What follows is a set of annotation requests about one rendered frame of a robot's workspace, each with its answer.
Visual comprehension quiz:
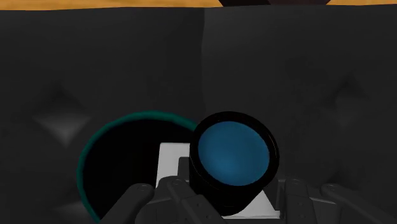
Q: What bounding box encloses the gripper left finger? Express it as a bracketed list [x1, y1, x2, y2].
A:
[101, 156, 228, 224]

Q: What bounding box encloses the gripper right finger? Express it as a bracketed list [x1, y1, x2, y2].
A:
[277, 176, 397, 224]

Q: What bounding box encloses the black cup with blue inside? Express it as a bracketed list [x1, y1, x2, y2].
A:
[188, 111, 281, 217]

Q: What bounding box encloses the white flat box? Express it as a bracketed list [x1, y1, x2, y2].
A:
[155, 142, 281, 220]

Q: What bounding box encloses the black bowl with green rim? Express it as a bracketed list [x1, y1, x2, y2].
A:
[76, 110, 199, 224]

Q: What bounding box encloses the dark grey tufted sofa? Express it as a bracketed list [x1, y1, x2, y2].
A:
[0, 4, 397, 224]

